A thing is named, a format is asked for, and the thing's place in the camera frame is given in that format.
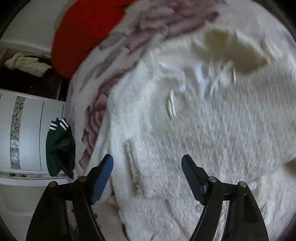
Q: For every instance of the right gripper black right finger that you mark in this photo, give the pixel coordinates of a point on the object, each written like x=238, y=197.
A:
x=196, y=177

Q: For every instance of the green striped garment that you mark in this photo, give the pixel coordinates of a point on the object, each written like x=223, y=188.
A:
x=60, y=149

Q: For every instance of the red duvet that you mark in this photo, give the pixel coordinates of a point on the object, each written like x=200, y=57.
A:
x=85, y=24

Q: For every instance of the white sliding wardrobe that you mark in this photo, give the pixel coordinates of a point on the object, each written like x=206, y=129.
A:
x=25, y=121

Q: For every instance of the cream hanging coat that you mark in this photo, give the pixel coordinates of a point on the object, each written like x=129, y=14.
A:
x=27, y=64

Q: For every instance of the white tweed jacket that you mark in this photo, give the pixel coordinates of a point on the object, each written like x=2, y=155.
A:
x=228, y=101

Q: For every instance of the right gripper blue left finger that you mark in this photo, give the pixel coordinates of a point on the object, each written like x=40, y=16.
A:
x=99, y=177

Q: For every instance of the floral purple bed blanket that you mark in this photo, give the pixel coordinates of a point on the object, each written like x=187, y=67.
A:
x=145, y=25

